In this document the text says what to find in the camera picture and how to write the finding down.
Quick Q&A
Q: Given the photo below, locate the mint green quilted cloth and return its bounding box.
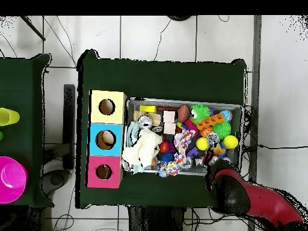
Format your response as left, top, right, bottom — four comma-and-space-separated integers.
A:
126, 121, 146, 174

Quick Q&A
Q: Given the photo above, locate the cream knitted cloth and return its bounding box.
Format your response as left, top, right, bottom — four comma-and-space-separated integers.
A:
122, 128, 164, 168

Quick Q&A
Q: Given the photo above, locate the colourful dotted cloth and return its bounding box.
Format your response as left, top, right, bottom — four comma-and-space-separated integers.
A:
165, 128, 197, 177

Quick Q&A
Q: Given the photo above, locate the golden brown plush animal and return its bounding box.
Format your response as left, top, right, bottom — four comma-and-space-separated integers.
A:
212, 144, 227, 158

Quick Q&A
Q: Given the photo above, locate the wooden box with three holes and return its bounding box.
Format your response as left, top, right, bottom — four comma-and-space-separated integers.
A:
85, 90, 128, 189

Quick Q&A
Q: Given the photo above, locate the brown toy football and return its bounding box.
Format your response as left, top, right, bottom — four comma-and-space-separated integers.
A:
177, 104, 190, 124

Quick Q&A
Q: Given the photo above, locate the green spiky ball with eyes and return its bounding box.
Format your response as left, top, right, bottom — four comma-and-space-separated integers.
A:
190, 103, 211, 123

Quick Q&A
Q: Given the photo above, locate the dark green table cloth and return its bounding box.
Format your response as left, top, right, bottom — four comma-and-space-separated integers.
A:
75, 49, 247, 209
0, 53, 54, 208

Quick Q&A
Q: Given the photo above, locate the small yellow ball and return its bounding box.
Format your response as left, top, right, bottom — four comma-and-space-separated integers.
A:
196, 137, 210, 151

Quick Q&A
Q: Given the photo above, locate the orange building block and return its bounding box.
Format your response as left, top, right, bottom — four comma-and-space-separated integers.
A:
195, 113, 226, 131

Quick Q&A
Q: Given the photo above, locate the black flat panel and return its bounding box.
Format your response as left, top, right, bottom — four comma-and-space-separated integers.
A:
63, 84, 76, 170

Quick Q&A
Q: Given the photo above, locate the grey rounded stand foot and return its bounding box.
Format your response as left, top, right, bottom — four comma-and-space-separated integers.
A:
42, 169, 71, 196

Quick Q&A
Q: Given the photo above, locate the black round base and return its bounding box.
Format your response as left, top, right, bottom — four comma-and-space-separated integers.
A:
167, 15, 193, 22

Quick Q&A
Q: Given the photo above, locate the yellow-green plastic cup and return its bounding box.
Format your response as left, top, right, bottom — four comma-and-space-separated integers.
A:
0, 107, 20, 127

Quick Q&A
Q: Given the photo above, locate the pink plastic bowl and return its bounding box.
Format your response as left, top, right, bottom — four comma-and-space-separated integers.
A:
0, 156, 28, 204

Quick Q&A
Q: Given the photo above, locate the black rod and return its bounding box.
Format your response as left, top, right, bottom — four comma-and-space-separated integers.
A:
20, 15, 46, 42

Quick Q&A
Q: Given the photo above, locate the shallow wire mesh bin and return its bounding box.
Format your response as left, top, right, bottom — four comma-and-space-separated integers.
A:
122, 97, 244, 178

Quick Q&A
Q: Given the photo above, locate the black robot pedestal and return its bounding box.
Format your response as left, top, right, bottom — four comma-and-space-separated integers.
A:
128, 205, 186, 231

